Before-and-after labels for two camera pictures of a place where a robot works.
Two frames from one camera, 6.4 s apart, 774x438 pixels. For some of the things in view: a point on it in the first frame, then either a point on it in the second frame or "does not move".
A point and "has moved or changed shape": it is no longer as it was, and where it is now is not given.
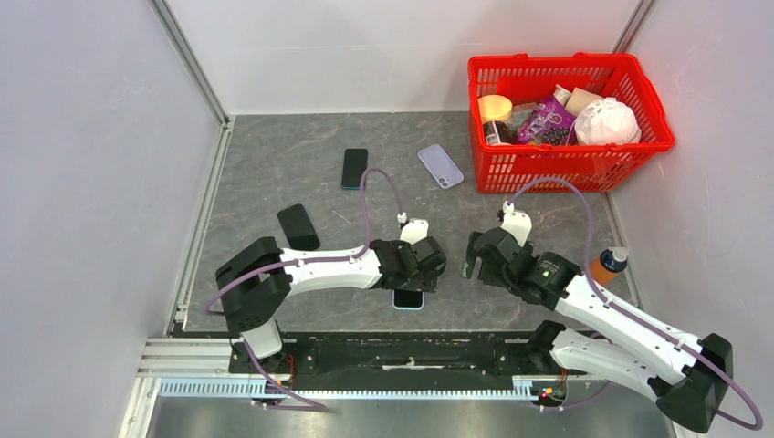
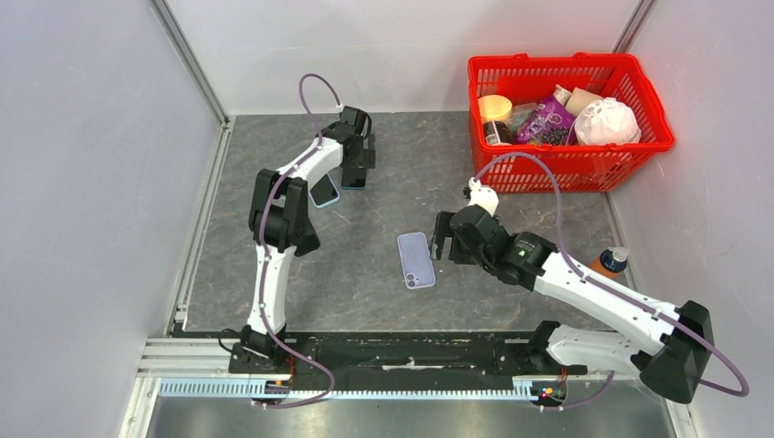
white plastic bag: (606, 121) does not move
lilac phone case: (441, 167) has moved or changed shape
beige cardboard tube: (579, 99) does not move
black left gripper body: (420, 282) → (363, 158)
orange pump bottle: (609, 263) does not move
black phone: (408, 298) → (323, 191)
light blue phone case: (406, 308) → (333, 199)
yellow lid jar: (496, 111) does not move
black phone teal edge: (355, 164) does not move
